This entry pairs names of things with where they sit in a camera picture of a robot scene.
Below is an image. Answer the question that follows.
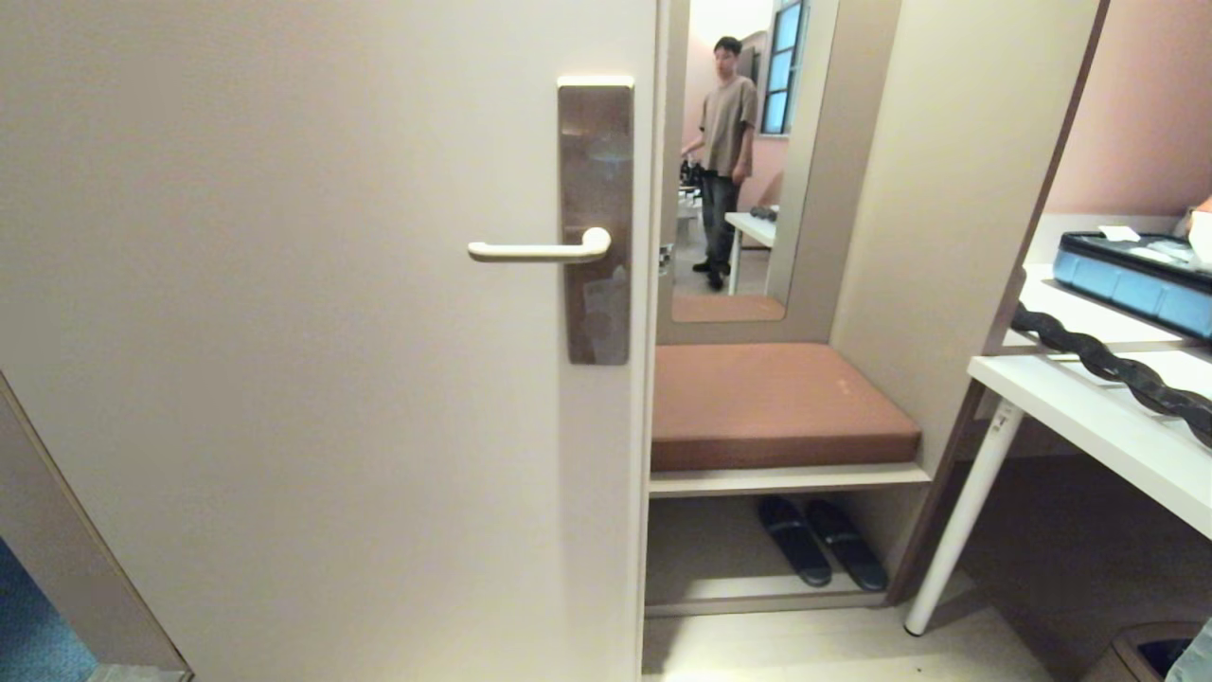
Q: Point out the brown seat cushion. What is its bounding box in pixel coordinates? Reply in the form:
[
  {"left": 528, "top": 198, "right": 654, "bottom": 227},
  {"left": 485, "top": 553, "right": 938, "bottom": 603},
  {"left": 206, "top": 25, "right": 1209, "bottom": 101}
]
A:
[{"left": 651, "top": 343, "right": 923, "bottom": 474}]

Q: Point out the beige door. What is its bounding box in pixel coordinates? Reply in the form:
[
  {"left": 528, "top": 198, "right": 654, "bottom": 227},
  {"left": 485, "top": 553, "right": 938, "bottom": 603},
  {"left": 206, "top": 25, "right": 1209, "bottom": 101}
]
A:
[{"left": 0, "top": 0, "right": 666, "bottom": 682}]

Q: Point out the cream lever door handle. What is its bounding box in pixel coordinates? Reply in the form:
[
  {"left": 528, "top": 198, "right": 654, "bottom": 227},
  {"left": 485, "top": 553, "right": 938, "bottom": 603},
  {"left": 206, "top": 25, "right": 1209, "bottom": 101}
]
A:
[{"left": 467, "top": 226, "right": 613, "bottom": 264}]

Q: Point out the white table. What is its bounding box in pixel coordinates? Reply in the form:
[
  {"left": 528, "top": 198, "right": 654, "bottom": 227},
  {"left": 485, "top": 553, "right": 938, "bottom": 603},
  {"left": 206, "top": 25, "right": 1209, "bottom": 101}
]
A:
[{"left": 903, "top": 263, "right": 1212, "bottom": 638}]

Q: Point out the blue black case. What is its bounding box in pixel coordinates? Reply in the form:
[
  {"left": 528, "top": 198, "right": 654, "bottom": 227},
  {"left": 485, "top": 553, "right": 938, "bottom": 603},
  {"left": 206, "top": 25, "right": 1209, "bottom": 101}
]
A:
[{"left": 1052, "top": 230, "right": 1212, "bottom": 341}]

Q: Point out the tall wall mirror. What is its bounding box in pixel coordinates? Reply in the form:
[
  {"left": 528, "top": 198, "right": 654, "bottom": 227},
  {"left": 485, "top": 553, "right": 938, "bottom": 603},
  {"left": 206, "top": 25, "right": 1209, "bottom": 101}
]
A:
[{"left": 670, "top": 0, "right": 842, "bottom": 324}]

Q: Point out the beige bench cabinet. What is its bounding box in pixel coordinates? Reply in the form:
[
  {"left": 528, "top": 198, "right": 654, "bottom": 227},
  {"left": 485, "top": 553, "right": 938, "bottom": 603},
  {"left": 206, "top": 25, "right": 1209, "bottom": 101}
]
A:
[{"left": 642, "top": 0, "right": 1111, "bottom": 619}]

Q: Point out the black twisted strap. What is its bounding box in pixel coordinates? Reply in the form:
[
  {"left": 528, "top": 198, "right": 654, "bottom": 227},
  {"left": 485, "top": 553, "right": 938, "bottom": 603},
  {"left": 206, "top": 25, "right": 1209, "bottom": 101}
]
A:
[{"left": 1010, "top": 304, "right": 1212, "bottom": 449}]

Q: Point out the steel door handle plate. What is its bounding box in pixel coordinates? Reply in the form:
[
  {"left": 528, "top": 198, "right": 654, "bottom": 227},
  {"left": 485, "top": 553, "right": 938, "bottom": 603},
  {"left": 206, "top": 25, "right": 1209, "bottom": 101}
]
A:
[{"left": 557, "top": 78, "right": 635, "bottom": 367}]

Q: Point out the black slipper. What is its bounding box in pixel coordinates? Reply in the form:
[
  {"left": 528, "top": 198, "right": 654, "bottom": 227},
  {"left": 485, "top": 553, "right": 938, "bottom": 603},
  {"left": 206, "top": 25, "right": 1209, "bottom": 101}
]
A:
[
  {"left": 805, "top": 499, "right": 890, "bottom": 593},
  {"left": 757, "top": 495, "right": 834, "bottom": 588}
]

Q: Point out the brown waste bin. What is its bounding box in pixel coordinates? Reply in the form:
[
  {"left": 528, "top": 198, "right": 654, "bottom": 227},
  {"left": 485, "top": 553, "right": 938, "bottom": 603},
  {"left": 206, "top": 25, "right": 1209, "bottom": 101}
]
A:
[{"left": 1079, "top": 620, "right": 1212, "bottom": 682}]

